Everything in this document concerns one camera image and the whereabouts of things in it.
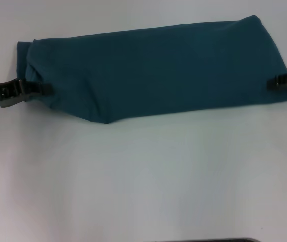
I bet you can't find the teal T-shirt with FREE print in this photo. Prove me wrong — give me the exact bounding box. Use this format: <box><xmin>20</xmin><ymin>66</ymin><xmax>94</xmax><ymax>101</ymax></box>
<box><xmin>15</xmin><ymin>14</ymin><xmax>287</xmax><ymax>125</ymax></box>

